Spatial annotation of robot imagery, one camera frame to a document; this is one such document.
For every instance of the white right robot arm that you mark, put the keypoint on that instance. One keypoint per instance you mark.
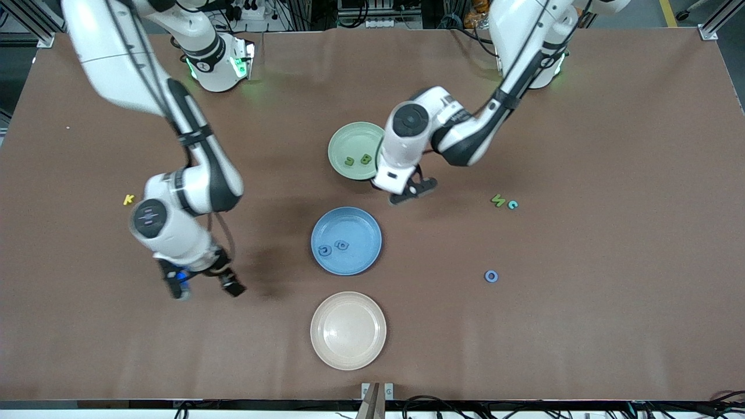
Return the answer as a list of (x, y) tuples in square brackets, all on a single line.
[(116, 58)]

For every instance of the white power strip with plugs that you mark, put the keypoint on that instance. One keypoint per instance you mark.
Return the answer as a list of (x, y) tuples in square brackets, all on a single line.
[(250, 11)]

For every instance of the beige plate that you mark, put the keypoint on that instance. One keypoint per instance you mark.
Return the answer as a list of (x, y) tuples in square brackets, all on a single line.
[(348, 330)]

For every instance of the pale green plate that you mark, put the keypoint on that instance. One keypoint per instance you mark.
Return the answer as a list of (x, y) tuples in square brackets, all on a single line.
[(352, 139)]

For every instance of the blue letter c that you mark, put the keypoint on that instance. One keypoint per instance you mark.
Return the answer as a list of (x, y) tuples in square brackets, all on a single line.
[(320, 251)]

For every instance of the aluminium frame post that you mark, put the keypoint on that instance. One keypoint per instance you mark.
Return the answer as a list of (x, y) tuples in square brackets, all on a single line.
[(46, 39), (707, 32)]

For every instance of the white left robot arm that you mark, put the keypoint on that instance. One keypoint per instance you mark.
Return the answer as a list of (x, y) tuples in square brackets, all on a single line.
[(524, 35)]

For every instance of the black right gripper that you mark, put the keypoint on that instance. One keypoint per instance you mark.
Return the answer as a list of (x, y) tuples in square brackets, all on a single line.
[(216, 263)]

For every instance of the blue letter O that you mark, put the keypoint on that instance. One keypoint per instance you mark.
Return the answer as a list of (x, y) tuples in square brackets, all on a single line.
[(486, 276)]

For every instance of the blue plate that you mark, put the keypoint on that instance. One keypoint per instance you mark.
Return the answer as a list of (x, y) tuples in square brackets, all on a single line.
[(358, 233)]

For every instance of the blue letter E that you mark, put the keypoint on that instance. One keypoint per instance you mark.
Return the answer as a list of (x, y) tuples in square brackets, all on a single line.
[(183, 277)]

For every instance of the grey connector box green light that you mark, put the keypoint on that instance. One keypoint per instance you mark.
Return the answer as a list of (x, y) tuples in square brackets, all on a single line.
[(243, 58)]

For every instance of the orange plastic bag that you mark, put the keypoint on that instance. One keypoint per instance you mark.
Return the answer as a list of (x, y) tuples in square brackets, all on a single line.
[(478, 14)]

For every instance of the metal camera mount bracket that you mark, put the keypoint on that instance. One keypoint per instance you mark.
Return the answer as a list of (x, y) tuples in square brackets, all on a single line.
[(372, 407)]

